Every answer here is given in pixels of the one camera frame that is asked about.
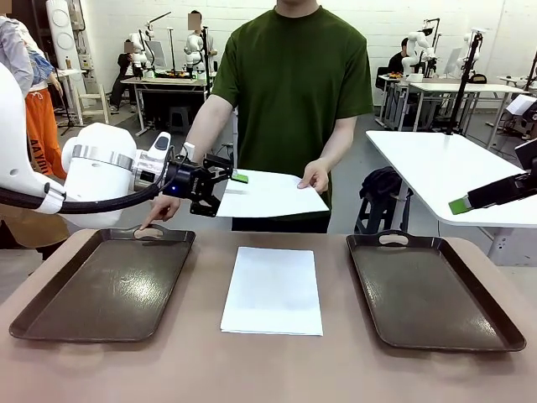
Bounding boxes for person's right forearm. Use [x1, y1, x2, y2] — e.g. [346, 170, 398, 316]
[184, 94, 236, 165]

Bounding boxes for bystander in orange trousers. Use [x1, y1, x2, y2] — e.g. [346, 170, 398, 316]
[16, 24, 68, 181]

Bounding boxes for grey background work table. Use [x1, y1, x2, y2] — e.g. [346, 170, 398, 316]
[120, 74, 217, 136]

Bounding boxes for standing background person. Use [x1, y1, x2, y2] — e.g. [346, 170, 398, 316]
[186, 10, 216, 58]

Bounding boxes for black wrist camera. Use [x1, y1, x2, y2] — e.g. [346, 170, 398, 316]
[203, 154, 234, 171]
[514, 138, 537, 171]

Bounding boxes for grey plastic stool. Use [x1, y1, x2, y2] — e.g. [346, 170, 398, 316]
[167, 105, 193, 134]

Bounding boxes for black jacket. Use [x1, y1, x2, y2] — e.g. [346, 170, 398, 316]
[359, 166, 414, 201]

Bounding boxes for seated person in black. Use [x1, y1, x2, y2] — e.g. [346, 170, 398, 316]
[109, 39, 146, 115]
[388, 37, 411, 76]

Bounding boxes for white wooden chair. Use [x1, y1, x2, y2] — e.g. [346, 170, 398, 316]
[77, 83, 111, 125]

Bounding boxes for dark brown plastic tray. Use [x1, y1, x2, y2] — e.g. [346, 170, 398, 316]
[346, 229, 528, 353]
[8, 223, 197, 343]

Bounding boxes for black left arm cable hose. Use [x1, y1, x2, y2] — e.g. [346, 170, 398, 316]
[0, 182, 175, 216]

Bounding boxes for black step stool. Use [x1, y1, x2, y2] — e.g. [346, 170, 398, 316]
[354, 195, 411, 236]

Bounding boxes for person's left forearm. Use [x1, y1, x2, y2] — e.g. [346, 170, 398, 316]
[312, 115, 358, 169]

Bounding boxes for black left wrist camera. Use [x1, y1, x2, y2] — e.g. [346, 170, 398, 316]
[203, 154, 234, 171]

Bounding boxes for black camera stand pole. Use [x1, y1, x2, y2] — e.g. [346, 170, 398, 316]
[443, 28, 486, 136]

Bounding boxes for person's black trousers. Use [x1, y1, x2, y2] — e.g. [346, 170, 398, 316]
[232, 209, 332, 234]

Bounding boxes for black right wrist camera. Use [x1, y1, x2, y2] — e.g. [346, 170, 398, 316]
[514, 138, 537, 171]

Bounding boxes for person's right hand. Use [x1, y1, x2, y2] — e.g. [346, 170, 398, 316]
[139, 194, 182, 232]

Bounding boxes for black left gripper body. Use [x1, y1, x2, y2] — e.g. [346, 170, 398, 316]
[163, 161, 215, 202]

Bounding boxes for person in green shirt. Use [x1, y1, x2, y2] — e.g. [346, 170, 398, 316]
[211, 3, 374, 219]

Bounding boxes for background computer monitor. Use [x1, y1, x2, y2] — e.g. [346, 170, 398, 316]
[444, 46, 463, 79]
[149, 40, 168, 69]

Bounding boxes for white standing air conditioner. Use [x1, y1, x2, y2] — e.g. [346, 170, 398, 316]
[44, 0, 87, 72]

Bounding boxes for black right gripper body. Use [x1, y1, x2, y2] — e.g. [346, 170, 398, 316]
[509, 166, 537, 198]

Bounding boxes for large white desk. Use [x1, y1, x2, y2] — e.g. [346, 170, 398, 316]
[364, 128, 537, 230]

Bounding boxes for white background desk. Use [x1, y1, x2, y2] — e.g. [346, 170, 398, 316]
[409, 81, 530, 132]
[376, 73, 425, 128]

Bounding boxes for white A4 paper sheet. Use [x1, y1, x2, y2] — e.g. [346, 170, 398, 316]
[216, 170, 331, 218]

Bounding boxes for person's left hand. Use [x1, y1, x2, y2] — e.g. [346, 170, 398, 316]
[296, 158, 331, 195]

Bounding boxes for white A4 paper stack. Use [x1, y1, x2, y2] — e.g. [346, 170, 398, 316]
[221, 246, 324, 337]

